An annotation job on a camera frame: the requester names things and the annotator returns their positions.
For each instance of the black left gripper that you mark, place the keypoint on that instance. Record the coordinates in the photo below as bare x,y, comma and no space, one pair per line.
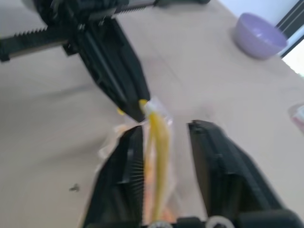
61,21

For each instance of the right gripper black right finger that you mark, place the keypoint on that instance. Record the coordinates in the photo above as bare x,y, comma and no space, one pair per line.
228,173

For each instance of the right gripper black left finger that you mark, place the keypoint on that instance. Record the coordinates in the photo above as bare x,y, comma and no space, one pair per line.
123,180

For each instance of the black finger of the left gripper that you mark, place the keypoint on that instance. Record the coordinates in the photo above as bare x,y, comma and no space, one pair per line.
128,71

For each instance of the clear yellow-zip plastic bag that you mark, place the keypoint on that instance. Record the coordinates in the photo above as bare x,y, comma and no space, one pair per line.
161,142

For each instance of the clear plastic box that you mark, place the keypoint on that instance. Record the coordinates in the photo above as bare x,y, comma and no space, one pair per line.
298,117

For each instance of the purple plastic bowl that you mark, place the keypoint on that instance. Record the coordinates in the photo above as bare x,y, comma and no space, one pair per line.
259,35

